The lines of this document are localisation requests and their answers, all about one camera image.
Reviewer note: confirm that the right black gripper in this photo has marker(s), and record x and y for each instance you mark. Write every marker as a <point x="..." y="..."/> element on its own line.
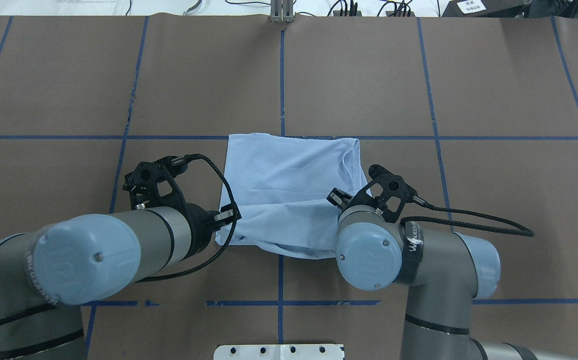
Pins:
<point x="335" y="197"/>

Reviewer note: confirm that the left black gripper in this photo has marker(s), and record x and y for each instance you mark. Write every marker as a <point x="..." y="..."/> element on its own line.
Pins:
<point x="200" y="226"/>

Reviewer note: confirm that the light blue t-shirt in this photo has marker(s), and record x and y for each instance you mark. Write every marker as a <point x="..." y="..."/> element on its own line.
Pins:
<point x="281" y="184"/>

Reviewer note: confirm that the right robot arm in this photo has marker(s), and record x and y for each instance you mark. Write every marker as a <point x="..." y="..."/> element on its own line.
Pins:
<point x="443" y="271"/>

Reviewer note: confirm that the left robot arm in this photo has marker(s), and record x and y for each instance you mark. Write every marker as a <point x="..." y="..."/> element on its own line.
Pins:
<point x="47" y="275"/>

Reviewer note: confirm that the black power adapter box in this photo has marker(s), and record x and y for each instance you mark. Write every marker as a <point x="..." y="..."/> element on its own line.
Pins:
<point x="486" y="8"/>

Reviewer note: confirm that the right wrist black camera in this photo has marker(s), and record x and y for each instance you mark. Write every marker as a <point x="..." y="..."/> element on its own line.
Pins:
<point x="393" y="186"/>

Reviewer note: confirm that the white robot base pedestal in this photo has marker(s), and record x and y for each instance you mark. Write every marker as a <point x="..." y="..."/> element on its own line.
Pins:
<point x="326" y="351"/>

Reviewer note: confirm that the aluminium frame post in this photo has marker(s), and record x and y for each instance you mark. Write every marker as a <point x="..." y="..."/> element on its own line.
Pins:
<point x="282" y="11"/>

